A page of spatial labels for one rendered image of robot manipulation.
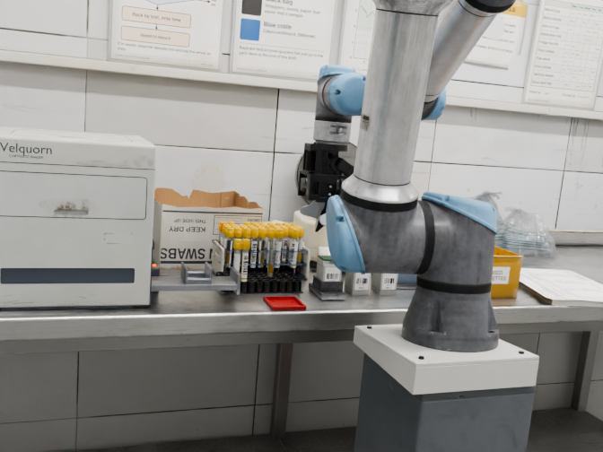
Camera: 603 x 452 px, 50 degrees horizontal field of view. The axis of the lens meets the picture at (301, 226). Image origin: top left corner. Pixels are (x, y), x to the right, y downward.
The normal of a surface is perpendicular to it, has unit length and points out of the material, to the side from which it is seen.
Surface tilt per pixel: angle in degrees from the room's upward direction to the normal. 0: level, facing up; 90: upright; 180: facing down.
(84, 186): 90
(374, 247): 98
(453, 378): 90
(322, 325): 90
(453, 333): 69
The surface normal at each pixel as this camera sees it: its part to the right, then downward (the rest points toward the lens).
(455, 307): -0.11, -0.22
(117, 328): 0.32, 0.18
